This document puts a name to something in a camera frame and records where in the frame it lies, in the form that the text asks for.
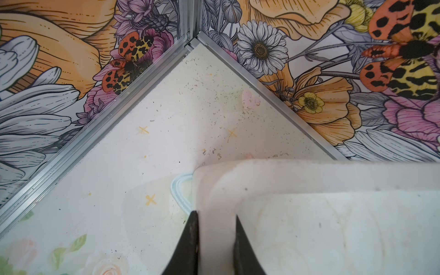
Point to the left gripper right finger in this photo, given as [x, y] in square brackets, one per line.
[245, 261]

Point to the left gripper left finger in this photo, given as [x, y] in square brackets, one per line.
[184, 260]

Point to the white drawer cabinet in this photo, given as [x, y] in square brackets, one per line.
[321, 218]

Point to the left aluminium corner post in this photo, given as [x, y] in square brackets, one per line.
[190, 19]

